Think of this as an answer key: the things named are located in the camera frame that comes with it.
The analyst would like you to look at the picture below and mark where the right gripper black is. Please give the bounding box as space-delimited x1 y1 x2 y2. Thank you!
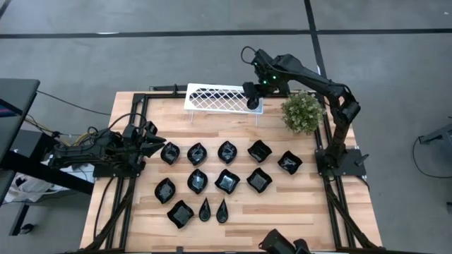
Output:
254 78 291 104

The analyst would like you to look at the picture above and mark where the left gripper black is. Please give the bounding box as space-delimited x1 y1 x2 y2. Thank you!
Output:
121 124 167 167

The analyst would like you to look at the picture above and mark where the green potted plant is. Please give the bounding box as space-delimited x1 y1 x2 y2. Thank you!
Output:
280 90 327 135

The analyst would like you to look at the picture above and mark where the white lattice rack shelf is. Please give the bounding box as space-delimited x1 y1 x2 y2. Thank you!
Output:
183 83 265 126

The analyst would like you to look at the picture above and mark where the black bar behind table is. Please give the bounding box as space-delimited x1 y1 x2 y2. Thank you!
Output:
150 83 190 92

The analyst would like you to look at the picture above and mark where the white bag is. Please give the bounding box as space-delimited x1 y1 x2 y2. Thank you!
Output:
5 165 73 204

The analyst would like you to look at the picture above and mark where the black desk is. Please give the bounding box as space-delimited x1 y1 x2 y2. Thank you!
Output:
0 78 95 237

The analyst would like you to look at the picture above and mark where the black bulky object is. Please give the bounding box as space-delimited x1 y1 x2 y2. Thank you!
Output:
258 228 312 254

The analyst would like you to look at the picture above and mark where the grey chair base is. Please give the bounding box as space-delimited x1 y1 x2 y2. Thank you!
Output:
418 121 452 146

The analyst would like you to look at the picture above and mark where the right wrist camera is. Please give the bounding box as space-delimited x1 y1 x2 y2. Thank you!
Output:
242 81 258 99

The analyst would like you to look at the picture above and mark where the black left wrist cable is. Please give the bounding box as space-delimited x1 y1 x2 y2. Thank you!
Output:
105 112 148 137

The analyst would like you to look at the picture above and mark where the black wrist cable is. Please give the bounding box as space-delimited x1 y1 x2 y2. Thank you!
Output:
241 45 258 66
105 112 148 137

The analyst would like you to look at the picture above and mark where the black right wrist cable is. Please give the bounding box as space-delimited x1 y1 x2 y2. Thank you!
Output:
241 45 258 66

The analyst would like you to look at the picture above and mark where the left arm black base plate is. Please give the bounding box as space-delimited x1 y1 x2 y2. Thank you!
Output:
93 160 145 179

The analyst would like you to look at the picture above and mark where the yellow cable bundle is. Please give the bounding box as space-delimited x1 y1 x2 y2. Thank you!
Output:
70 130 100 146

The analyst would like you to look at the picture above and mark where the thin black floor cable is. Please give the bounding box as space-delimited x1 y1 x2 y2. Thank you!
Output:
36 90 112 116

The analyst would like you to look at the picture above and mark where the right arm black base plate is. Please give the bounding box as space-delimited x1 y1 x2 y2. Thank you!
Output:
315 147 368 177

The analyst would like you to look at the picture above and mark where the curved black floor cable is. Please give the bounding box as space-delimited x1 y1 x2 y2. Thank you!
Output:
412 135 452 179

